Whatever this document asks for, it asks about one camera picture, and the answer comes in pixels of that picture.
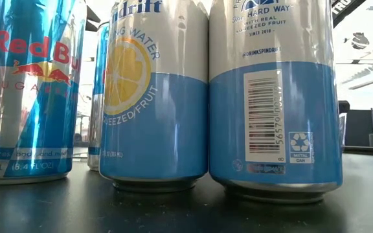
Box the blue silver Red Bull can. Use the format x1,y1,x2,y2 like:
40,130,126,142
87,21,110,172
0,0,87,186

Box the black table frame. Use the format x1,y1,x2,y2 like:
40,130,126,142
341,144,373,158

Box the dark round ceiling fixture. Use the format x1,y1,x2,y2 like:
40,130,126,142
343,31,370,50

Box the blue white Spindrift can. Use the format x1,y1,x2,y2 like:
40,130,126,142
98,0,210,194
208,0,344,205

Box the black room divider panel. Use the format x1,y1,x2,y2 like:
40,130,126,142
347,109,373,147

